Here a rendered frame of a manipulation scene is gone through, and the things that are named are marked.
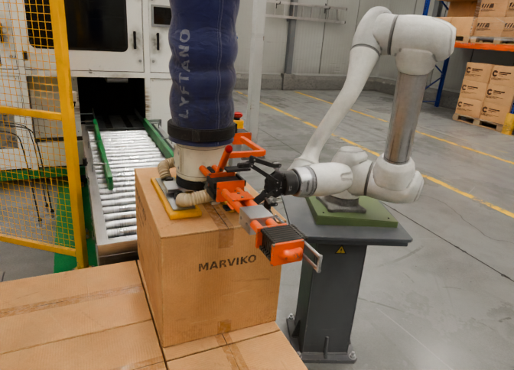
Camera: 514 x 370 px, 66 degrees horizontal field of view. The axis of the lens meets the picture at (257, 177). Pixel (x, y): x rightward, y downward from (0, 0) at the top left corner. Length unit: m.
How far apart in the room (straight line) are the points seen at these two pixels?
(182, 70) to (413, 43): 0.75
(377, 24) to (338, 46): 11.18
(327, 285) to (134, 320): 0.89
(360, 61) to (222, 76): 0.47
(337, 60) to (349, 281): 11.06
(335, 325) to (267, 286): 0.76
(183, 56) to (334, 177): 0.58
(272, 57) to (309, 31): 1.33
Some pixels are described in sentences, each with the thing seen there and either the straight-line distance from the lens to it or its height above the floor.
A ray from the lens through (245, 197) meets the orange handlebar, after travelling 1.04.
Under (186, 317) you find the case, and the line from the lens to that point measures 1.33.
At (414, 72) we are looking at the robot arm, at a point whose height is 1.41.
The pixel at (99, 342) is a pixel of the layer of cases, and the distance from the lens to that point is 1.45.
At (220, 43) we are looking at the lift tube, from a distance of 1.22.
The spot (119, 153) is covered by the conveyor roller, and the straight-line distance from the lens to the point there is 3.25.
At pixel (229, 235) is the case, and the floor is 0.92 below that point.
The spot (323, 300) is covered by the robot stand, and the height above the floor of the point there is 0.34.
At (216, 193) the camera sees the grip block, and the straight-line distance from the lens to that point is 1.11.
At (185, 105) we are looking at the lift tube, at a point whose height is 1.28.
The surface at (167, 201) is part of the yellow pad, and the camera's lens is 1.32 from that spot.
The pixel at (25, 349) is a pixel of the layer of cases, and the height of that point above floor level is 0.54.
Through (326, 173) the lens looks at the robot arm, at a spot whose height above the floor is 1.11.
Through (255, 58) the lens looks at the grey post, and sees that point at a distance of 4.85.
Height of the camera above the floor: 1.50
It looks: 20 degrees down
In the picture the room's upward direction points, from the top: 4 degrees clockwise
